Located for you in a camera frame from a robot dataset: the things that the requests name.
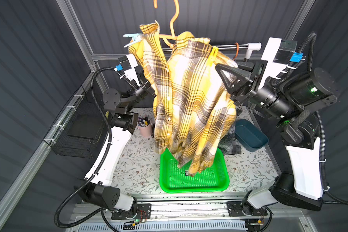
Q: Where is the yellow clothespin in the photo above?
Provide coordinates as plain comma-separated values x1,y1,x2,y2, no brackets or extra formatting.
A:
206,46,218,68

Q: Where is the floral table mat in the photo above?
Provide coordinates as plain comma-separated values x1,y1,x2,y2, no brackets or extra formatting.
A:
110,106,279,195

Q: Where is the light blue clothespin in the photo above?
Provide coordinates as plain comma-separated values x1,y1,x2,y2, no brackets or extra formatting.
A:
123,33,143,48

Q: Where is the black wire wall basket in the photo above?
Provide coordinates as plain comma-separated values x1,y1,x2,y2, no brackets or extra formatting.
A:
44,90,107,159

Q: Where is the yellow plaid long-sleeve shirt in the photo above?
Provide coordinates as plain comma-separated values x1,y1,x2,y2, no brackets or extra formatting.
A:
129,22,237,176

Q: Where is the orange plastic hanger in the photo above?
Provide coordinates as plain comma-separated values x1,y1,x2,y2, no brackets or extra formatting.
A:
153,1,180,49

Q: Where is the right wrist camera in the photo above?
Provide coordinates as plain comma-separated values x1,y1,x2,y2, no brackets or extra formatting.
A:
259,37,303,89

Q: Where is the dark teal plastic bin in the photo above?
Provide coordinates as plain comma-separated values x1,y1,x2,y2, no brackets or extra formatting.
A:
235,119,269,152

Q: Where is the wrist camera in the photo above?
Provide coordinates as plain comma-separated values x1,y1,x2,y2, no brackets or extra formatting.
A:
114,54,141,87
259,37,303,89

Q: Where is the green perforated plastic tray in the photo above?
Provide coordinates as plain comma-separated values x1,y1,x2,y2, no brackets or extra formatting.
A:
159,149,230,193

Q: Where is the brown orange hanger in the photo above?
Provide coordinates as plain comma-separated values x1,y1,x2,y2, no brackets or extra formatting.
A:
233,42,239,61

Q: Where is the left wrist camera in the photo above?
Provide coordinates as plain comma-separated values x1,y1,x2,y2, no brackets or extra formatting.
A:
114,54,141,87

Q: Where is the pink pen cup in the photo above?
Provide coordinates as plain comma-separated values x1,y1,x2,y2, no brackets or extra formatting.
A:
138,116,152,137

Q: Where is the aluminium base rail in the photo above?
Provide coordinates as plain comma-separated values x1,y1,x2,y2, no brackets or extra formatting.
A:
70,192,317,232

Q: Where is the steel clothes rack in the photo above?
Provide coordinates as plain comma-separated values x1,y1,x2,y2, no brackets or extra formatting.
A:
163,42,263,61

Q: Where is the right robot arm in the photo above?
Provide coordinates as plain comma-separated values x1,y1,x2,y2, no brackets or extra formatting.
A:
215,32,348,215

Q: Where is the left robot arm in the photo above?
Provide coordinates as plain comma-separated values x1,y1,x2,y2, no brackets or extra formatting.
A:
54,67,155,229

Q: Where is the grey plaid long-sleeve shirt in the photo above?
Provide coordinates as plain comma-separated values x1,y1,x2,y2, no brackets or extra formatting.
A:
218,132,242,155

